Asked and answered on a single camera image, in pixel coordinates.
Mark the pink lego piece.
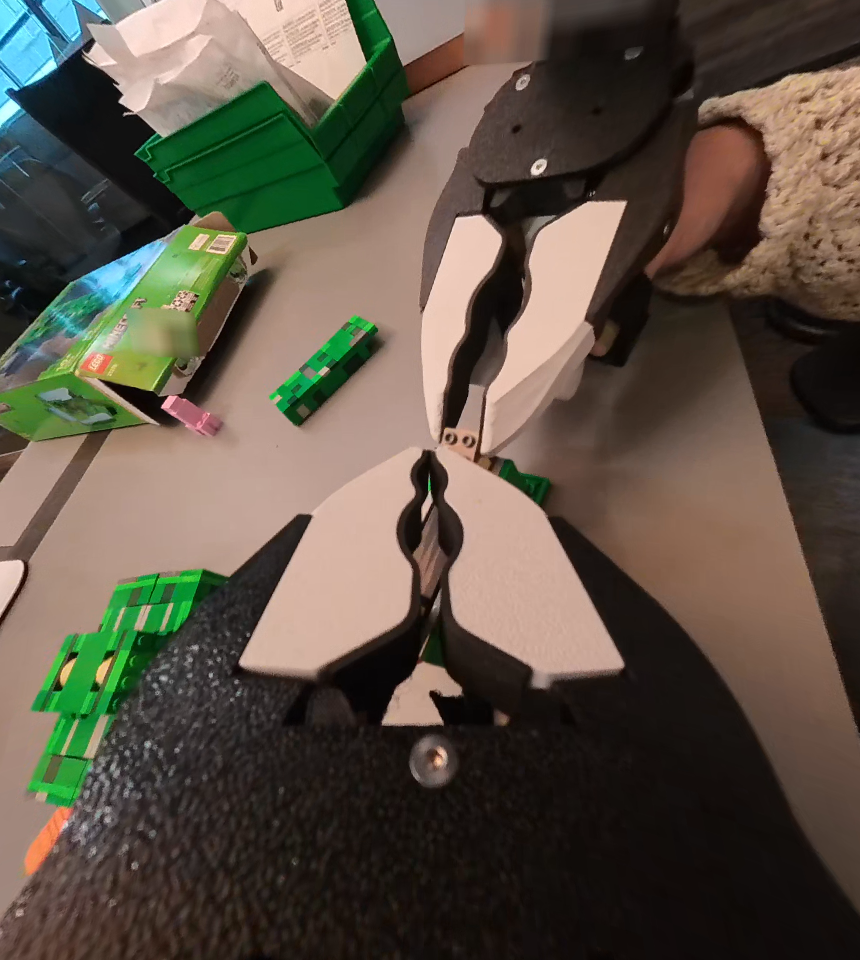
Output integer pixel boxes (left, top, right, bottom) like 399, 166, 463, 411
161, 395, 222, 436

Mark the black chair base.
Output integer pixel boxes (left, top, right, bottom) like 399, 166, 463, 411
766, 298, 860, 434

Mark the green plastic storage bin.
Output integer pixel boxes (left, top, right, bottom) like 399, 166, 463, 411
136, 0, 401, 181
171, 67, 410, 235
154, 30, 407, 198

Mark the printed white paper sheet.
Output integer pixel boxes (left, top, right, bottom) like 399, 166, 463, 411
238, 0, 368, 102

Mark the crumpled white paper bag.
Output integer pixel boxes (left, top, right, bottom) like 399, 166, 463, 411
87, 0, 318, 138

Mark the green pixel-pattern lego block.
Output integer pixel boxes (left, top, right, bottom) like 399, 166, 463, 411
268, 316, 382, 427

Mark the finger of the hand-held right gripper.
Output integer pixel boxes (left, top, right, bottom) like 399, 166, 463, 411
473, 198, 628, 456
421, 216, 507, 445

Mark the person's right hand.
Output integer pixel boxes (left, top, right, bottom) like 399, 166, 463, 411
646, 122, 770, 276

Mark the green lego set box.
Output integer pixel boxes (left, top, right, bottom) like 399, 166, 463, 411
0, 212, 258, 444

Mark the black office chair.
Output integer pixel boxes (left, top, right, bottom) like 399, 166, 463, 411
6, 45, 176, 222

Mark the window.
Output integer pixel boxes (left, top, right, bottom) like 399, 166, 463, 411
0, 0, 112, 177

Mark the large green lego assembly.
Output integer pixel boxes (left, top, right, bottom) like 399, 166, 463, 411
27, 568, 230, 810

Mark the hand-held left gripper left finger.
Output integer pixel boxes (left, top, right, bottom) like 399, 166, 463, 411
238, 447, 431, 725

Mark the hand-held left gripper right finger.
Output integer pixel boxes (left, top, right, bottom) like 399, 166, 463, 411
433, 447, 626, 725

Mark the person's right forearm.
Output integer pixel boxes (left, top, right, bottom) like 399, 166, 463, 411
655, 48, 860, 324

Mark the orange plastic piece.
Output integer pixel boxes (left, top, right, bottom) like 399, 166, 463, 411
23, 806, 76, 877

